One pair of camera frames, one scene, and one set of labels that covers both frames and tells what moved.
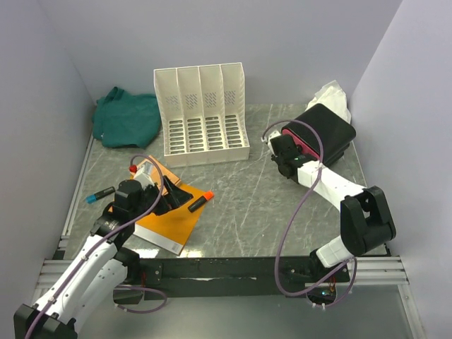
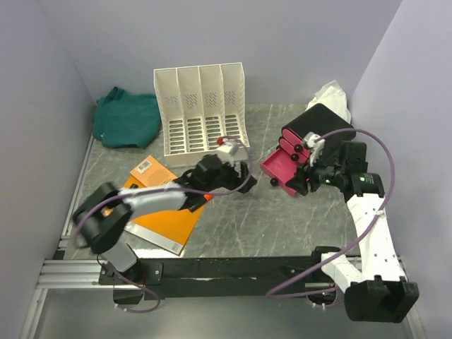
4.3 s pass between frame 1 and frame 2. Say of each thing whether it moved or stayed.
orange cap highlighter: stayed
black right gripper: moved
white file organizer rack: stayed
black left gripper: moved
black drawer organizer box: stayed
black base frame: stayed
